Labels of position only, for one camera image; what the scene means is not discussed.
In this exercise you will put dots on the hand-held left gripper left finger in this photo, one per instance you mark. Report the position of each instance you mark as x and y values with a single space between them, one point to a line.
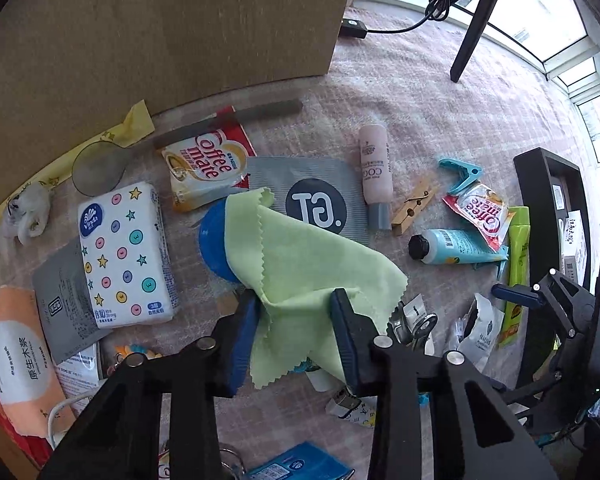
242 345

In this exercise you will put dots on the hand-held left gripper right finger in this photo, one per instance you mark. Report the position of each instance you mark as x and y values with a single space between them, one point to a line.
347 345

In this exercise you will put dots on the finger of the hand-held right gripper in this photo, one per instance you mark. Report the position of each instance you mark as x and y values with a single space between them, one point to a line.
515 295
555 382

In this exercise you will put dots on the green glove packet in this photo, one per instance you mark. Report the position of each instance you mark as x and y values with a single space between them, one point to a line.
517 245

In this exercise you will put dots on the printed white box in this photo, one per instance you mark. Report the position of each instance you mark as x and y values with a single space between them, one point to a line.
575 245

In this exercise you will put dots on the light green cloth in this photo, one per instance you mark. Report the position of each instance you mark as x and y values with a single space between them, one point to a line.
305 265

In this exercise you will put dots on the black container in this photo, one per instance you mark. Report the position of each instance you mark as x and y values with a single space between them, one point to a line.
540 190

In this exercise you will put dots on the teal clothespin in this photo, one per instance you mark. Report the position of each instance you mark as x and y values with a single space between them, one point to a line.
490 270
460 172

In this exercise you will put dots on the small white packet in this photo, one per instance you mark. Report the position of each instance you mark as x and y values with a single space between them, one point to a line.
355 412

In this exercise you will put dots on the metal nail clipper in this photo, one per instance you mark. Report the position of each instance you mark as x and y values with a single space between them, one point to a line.
412 322

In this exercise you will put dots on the teal hand cream tube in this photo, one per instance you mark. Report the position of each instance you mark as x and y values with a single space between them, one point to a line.
455 247

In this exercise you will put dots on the small coffee creamer sachet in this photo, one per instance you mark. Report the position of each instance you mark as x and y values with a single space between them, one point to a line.
480 215

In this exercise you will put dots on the blue round lid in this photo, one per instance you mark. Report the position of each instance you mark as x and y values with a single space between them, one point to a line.
212 245

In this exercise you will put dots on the blue packet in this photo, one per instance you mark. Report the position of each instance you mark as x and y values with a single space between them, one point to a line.
300 462

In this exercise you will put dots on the wooden clothespin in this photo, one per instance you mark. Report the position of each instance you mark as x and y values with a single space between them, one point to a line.
415 205

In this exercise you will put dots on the polka-dot tissue pack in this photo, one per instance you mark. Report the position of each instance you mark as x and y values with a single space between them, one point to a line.
125 255

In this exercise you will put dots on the grey round-logo sachet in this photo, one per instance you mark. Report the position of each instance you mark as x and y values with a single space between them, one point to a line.
310 195

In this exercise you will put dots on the white blue printed sachet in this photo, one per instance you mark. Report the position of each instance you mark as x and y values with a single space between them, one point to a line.
80 375

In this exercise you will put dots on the pink tube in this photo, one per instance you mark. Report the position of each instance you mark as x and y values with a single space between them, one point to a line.
375 170

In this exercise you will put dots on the large coffee creamer sachet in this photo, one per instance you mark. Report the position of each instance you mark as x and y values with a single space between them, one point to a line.
205 165

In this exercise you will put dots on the grey foil packet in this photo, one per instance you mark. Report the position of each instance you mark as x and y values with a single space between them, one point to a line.
60 300

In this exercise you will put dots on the orange tissue pack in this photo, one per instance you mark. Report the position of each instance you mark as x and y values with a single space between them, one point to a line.
17 355

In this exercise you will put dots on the round lens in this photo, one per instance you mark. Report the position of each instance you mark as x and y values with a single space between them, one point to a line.
99 169

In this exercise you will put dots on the grey nail file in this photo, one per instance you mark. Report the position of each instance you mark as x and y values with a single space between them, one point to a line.
260 111

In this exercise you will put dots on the yellow paper strip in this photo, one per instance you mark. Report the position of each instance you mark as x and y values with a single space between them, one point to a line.
125 127

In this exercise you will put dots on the red packet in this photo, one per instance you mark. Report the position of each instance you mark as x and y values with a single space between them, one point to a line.
10 435

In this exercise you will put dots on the white crumpled plastic bag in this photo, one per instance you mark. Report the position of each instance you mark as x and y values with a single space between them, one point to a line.
27 212

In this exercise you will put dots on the black power strip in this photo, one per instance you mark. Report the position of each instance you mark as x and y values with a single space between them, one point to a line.
354 28

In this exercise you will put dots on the cardboard box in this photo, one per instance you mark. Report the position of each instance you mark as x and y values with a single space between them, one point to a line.
180 25

